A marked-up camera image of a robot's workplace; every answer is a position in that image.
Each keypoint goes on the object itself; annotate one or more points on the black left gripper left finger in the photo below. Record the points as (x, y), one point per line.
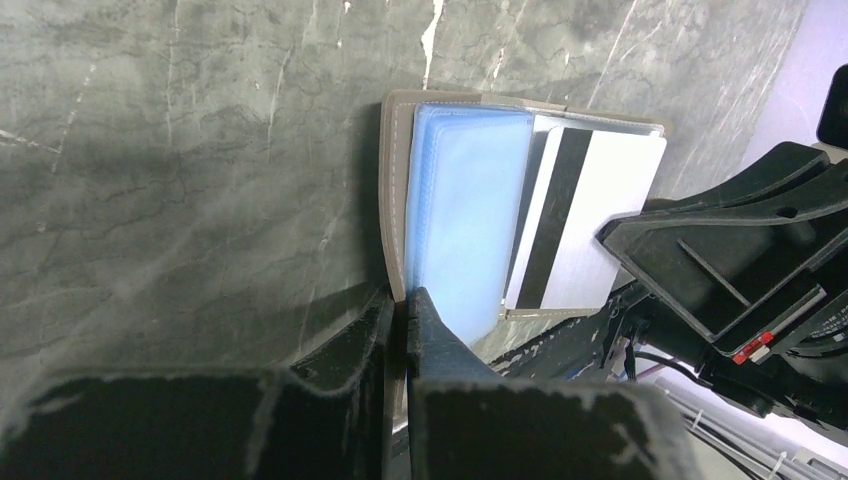
(324, 417)

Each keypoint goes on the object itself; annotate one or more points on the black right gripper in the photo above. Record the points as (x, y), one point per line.
(740, 264)

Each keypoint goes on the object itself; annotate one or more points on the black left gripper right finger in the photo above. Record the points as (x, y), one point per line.
(468, 422)

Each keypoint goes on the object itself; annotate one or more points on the silver credit card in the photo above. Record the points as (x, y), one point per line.
(585, 178)

